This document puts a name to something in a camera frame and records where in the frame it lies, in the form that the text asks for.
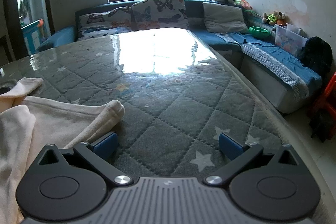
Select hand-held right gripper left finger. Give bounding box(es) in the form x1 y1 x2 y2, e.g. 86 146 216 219
38 132 133 186

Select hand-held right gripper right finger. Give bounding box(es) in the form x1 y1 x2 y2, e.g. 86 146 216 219
204 132 299 186

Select cream knit garment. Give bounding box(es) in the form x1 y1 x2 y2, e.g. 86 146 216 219
0 77 125 224

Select dark cloth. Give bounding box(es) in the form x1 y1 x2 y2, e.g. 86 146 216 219
309 109 334 143

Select red stool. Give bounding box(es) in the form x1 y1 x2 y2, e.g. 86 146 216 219
307 71 336 120

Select blue cloth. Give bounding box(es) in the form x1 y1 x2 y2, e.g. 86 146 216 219
228 32 323 84

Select blue sofa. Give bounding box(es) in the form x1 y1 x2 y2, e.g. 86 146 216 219
37 0 323 114

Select green bowl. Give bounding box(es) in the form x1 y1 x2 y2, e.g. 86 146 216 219
248 26 272 38

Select clear plastic box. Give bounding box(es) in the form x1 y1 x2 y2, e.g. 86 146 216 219
274 23 309 56

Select butterfly print pillow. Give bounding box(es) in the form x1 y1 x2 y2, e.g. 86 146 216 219
131 0 190 31
77 7 135 41

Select black backpack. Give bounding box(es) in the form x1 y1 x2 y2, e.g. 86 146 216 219
299 36 333 75

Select grey pillow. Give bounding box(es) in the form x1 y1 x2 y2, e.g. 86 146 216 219
203 2 250 34

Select teal cart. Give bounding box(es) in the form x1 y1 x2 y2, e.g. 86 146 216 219
20 18 47 54

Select small plush toys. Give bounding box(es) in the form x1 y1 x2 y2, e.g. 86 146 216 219
262 11 287 27

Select orange and green toy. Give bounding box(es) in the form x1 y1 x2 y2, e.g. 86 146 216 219
236 0 253 11

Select dark door frame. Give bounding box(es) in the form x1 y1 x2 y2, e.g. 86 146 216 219
2 0 54 59

